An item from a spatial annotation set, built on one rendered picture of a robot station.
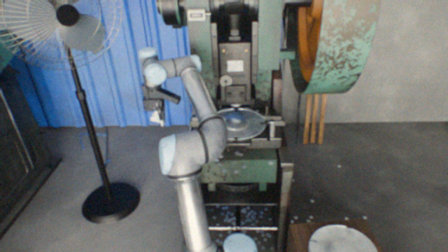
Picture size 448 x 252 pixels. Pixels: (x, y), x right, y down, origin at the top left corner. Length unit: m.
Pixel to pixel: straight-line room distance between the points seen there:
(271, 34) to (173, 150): 0.70
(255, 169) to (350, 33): 0.79
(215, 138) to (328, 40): 0.51
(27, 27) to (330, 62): 1.30
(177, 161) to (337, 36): 0.67
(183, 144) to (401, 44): 2.38
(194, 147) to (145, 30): 1.91
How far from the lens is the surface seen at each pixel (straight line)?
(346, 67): 1.33
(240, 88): 1.59
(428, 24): 3.17
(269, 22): 1.48
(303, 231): 1.75
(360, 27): 1.25
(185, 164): 1.07
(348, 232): 1.77
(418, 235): 2.41
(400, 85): 3.29
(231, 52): 1.55
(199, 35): 1.49
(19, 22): 1.80
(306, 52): 1.78
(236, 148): 1.68
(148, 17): 2.82
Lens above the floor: 1.65
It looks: 32 degrees down
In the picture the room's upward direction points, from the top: 3 degrees counter-clockwise
